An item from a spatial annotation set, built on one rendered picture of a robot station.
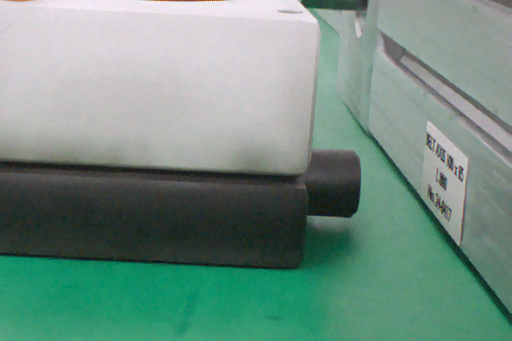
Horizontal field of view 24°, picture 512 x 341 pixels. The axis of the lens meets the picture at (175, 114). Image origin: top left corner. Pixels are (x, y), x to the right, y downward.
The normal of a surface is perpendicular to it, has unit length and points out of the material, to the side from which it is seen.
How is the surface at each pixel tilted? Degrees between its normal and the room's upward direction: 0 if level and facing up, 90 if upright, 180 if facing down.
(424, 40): 90
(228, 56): 90
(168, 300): 0
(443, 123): 90
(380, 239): 0
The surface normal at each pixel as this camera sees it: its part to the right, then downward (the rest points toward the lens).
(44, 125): 0.00, 0.19
